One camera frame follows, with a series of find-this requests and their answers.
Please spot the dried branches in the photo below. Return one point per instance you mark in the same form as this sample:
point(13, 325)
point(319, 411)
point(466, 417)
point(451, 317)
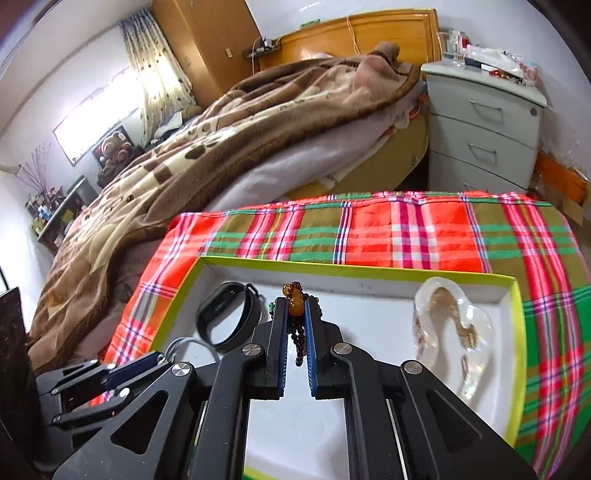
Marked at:
point(34, 170)

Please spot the clear acrylic organizer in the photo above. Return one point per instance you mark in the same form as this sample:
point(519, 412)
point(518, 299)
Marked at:
point(453, 48)

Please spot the black wristband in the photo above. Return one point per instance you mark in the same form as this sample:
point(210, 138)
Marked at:
point(251, 310)

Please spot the grey drawer nightstand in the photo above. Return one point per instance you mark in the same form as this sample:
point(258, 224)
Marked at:
point(485, 138)

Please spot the pile of small packets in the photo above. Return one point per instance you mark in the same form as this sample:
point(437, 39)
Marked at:
point(501, 62)

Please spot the white tray with green rim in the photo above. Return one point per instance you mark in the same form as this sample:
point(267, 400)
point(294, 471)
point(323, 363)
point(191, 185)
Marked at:
point(369, 314)

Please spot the cluttered shelf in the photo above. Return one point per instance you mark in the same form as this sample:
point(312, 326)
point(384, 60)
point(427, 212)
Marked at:
point(60, 212)

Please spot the dotted curtain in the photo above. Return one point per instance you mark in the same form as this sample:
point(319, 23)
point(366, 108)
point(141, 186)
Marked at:
point(157, 78)

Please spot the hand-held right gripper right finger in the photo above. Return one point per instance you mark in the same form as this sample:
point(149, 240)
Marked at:
point(311, 353)

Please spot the orange box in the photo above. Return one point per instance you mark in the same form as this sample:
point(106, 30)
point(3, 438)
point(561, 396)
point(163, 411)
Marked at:
point(561, 182)

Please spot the brown teddy bear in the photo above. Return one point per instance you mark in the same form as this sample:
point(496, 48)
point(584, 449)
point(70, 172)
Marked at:
point(113, 150)

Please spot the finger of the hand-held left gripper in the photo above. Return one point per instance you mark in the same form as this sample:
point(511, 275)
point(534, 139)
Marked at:
point(92, 406)
point(134, 368)

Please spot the window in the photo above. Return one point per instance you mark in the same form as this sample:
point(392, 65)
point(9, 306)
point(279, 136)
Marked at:
point(92, 120)

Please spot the brown paw print blanket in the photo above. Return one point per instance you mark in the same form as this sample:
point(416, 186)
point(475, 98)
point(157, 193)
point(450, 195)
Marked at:
point(231, 138)

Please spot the wooden wardrobe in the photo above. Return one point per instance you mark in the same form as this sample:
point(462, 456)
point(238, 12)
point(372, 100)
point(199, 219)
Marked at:
point(203, 46)

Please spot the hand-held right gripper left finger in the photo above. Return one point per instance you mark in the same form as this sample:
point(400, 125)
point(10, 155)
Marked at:
point(279, 344)

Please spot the red green plaid cloth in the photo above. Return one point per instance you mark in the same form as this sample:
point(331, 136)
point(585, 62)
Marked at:
point(415, 230)

